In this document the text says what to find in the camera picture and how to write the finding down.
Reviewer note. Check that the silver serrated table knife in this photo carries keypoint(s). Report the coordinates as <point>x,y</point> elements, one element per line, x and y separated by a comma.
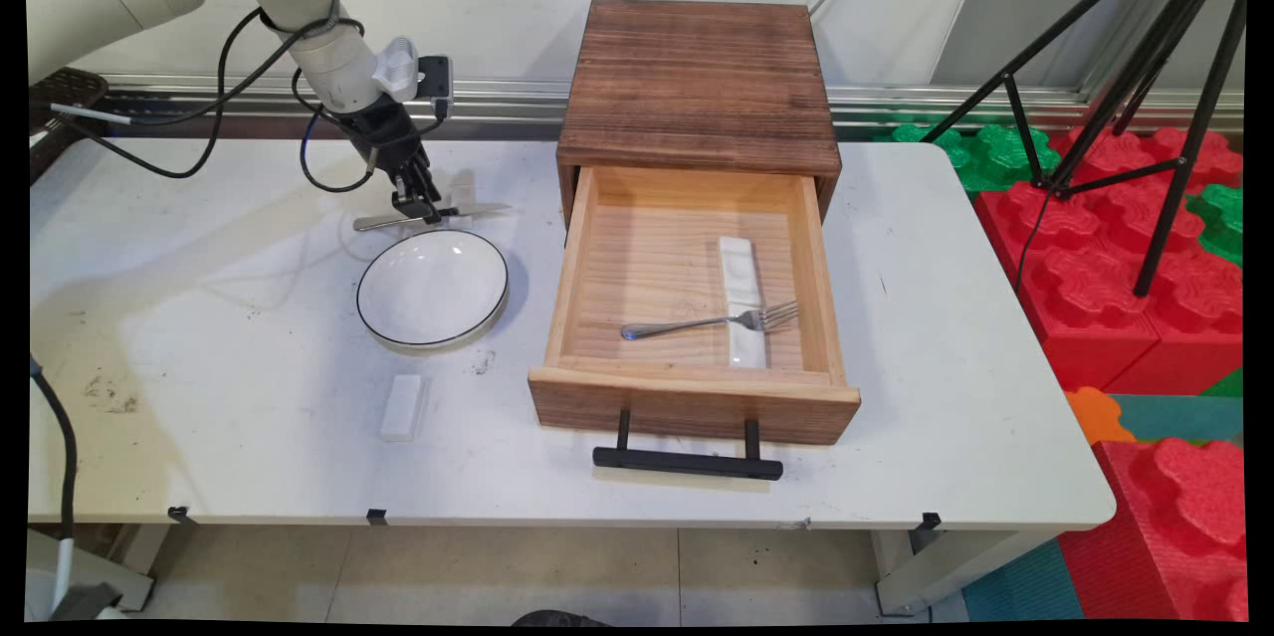
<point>478,211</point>

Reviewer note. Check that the silver metal fork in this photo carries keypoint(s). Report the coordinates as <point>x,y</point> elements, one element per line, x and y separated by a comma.
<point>697,324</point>

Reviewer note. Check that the white bowl with dark rim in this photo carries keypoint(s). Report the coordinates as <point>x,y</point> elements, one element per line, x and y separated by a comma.
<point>433,288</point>

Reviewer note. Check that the silver aluminium window rail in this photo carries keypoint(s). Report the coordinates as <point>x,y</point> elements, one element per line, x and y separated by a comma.
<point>896,104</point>

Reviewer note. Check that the white table leg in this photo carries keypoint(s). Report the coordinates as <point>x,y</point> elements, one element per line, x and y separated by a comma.
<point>946,566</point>
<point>119,566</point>

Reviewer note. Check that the dark wooden drawer cabinet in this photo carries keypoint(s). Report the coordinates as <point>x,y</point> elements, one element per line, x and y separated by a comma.
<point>697,84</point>

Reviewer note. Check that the black table edge clip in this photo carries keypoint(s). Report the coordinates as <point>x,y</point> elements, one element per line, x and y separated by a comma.
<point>929,520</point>
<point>375,517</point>
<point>179,515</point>

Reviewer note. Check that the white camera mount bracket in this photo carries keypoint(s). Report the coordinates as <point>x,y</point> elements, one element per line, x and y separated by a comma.
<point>396,69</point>

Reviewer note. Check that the orange foam piece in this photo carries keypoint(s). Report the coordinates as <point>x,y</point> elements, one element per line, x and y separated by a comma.
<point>1095,414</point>

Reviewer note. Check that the large red foam block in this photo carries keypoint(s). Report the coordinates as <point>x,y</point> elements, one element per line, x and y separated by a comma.
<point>1095,258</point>
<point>1174,517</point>

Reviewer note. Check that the brown wicker basket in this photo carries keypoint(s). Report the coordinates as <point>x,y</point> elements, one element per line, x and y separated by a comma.
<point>60,89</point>

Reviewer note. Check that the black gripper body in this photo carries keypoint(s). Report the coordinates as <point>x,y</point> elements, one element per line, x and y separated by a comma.
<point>388,138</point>

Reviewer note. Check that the black tripod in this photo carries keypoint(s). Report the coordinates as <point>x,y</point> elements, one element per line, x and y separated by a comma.
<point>1184,69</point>

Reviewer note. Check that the light wooden drawer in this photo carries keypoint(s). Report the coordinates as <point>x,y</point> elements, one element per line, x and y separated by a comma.
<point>687,407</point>

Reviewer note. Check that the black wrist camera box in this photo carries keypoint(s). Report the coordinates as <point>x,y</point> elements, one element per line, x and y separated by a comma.
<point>435,84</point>

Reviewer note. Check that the green foam block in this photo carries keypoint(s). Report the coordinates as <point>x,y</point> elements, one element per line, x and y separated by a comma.
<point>985,153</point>
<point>1222,218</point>

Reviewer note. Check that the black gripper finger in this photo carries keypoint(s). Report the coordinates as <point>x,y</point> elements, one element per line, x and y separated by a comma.
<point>406,196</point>
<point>428,193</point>

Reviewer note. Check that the teal foam mat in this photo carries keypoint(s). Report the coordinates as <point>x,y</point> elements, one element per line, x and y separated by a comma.
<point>1184,417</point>
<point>1025,586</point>

